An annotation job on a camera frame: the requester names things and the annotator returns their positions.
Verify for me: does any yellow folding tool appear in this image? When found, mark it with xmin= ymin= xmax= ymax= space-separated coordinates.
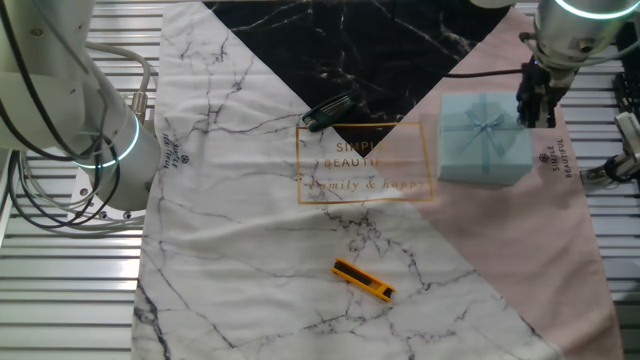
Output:
xmin=330 ymin=257 xmax=396 ymax=303

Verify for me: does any marble pink black tablecloth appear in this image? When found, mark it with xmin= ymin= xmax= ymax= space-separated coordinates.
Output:
xmin=130 ymin=0 xmax=624 ymax=360

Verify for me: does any light blue ribboned casing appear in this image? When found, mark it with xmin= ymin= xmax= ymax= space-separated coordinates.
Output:
xmin=437 ymin=91 xmax=534 ymax=187

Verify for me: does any black base cable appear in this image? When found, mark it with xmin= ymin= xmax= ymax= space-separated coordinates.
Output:
xmin=0 ymin=0 xmax=136 ymax=226

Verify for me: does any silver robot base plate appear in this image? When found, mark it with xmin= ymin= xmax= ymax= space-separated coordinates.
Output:
xmin=67 ymin=169 xmax=149 ymax=229

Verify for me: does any thick grey cable metal connector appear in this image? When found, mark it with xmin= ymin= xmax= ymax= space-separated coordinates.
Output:
xmin=84 ymin=40 xmax=154 ymax=125

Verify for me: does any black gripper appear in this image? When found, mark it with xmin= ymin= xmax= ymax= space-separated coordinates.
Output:
xmin=517 ymin=57 xmax=574 ymax=129

